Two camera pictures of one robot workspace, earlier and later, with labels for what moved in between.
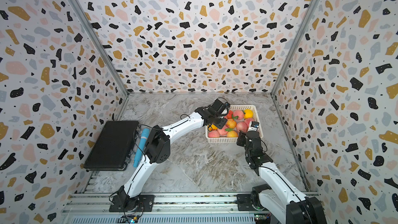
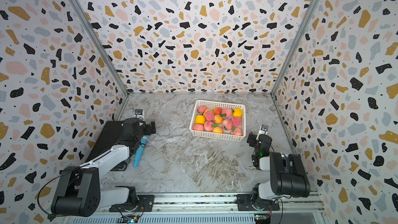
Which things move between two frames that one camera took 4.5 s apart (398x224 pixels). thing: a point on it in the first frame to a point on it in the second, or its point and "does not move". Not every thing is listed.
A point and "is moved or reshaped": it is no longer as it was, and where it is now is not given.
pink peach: [222, 131] is moved or reshaped
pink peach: [239, 113] is moved or reshaped
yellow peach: [213, 127] is moved or reshaped
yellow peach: [248, 113] to [237, 113]
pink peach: [247, 120] to [237, 121]
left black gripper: [221, 126] to [152, 127]
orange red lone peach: [229, 115] is moved or reshaped
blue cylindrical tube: [141, 146] does not move
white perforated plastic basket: [234, 140] is moved or reshaped
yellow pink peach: [231, 123] is moved or reshaped
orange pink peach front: [232, 134] to [217, 129]
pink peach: [213, 134] is moved or reshaped
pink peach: [242, 126] to [228, 123]
